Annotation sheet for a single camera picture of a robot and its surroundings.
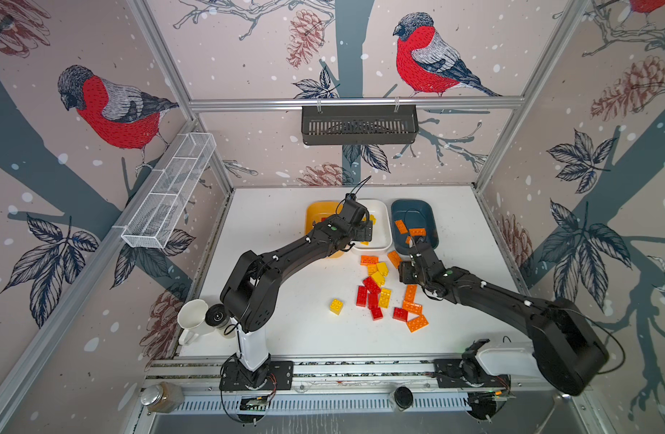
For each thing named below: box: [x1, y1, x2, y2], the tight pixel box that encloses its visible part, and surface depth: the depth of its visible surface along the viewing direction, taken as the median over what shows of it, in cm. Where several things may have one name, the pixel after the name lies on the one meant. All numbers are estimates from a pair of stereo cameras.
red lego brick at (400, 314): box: [392, 307, 410, 322], surface depth 85 cm
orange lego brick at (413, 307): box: [402, 300, 423, 316], surface depth 87 cm
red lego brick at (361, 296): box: [355, 285, 368, 308], surface depth 89 cm
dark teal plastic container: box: [390, 198, 440, 255], surface depth 109 cm
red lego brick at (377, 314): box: [371, 307, 385, 321], surface depth 85 cm
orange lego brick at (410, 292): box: [404, 283, 418, 303], surface depth 90 cm
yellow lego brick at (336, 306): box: [329, 298, 344, 316], surface depth 86 cm
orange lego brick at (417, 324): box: [405, 314, 430, 334], surface depth 85 cm
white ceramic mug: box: [177, 298, 216, 346], surface depth 78 cm
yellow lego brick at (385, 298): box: [379, 287, 393, 309], surface depth 89 cm
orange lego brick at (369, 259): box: [360, 254, 380, 266], surface depth 97 cm
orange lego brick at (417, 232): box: [409, 227, 427, 237], surface depth 108 cm
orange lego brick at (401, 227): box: [393, 219, 409, 235], surface depth 108 cm
